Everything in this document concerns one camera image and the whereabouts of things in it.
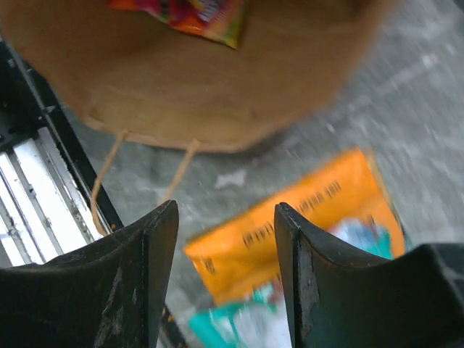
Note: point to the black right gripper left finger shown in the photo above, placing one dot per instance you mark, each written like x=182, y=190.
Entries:
x=110, y=293

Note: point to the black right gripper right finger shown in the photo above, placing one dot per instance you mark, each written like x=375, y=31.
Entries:
x=345, y=297

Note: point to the teal white snack bag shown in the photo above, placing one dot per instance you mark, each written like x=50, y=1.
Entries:
x=260, y=320

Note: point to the orange snack bag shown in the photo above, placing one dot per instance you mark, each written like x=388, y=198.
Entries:
x=244, y=253

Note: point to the red brown paper bag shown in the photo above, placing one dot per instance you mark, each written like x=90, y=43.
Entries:
x=127, y=74

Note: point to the yellow red candy packet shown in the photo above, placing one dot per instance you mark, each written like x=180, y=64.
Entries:
x=215, y=20

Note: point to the aluminium front rail frame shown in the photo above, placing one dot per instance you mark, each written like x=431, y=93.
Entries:
x=46, y=177

